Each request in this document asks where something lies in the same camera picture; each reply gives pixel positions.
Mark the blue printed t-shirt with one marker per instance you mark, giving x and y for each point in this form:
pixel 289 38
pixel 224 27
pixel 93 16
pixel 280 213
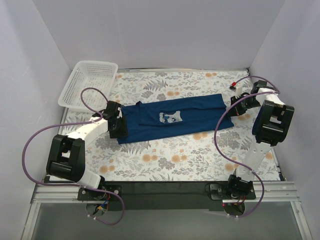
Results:
pixel 171 118

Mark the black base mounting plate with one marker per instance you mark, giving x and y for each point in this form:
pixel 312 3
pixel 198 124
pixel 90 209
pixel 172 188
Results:
pixel 172 195

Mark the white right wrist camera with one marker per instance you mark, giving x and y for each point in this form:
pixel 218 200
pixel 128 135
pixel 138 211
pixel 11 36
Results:
pixel 238 90

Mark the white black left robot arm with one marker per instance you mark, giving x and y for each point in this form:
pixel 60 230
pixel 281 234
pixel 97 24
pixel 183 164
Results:
pixel 67 155

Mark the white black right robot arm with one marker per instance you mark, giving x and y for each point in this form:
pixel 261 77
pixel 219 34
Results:
pixel 271 127

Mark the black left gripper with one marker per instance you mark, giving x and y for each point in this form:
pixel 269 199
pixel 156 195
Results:
pixel 120 125

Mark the white plastic basket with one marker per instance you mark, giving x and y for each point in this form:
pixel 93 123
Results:
pixel 91 81

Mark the aluminium frame rail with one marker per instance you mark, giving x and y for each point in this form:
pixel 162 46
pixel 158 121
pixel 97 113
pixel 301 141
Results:
pixel 274 191

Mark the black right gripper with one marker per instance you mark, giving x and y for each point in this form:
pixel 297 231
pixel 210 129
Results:
pixel 236 106

